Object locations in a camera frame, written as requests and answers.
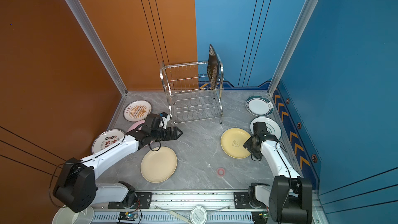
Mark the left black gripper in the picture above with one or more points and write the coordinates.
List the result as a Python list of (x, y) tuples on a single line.
[(175, 136)]

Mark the yellow round plate with bear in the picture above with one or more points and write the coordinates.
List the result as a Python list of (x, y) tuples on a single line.
[(232, 141)]

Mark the cream round plate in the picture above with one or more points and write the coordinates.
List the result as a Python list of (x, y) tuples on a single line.
[(158, 166)]

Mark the steel two-tier dish rack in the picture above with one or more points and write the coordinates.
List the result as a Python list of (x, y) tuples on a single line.
[(189, 93)]

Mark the black floral square plate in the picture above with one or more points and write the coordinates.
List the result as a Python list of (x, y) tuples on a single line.
[(213, 67)]

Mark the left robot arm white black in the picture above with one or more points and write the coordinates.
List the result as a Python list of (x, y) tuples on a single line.
[(76, 186)]

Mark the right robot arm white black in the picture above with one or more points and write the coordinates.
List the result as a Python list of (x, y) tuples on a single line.
[(290, 198)]

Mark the white plate dark green rim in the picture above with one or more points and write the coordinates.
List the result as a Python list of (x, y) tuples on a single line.
[(259, 106)]

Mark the pink round plate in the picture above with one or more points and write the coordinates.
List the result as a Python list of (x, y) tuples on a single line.
[(135, 125)]

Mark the white plate orange sunburst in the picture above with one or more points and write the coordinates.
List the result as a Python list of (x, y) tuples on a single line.
[(137, 110)]

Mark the white plate red characters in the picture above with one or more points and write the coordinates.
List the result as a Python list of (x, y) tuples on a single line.
[(106, 139)]

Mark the green circuit board right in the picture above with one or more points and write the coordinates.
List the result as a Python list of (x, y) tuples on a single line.
[(261, 217)]

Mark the green circuit board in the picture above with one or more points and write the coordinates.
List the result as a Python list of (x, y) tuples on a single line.
[(128, 218), (261, 217)]

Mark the wooden stick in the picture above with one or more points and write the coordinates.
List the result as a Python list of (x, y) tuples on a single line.
[(178, 216)]

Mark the green circuit board left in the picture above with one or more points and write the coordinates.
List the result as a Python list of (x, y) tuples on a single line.
[(128, 218)]

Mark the clear plastic measuring cup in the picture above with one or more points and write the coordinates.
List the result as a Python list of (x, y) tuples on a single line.
[(66, 216)]

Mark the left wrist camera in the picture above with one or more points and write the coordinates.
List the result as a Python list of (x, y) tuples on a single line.
[(165, 118)]

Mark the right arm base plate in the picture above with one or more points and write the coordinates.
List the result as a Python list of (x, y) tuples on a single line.
[(245, 200)]

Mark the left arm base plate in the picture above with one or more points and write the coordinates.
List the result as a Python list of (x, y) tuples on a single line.
[(142, 200)]

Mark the aluminium front rail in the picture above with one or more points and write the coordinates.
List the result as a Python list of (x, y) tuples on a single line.
[(219, 205)]

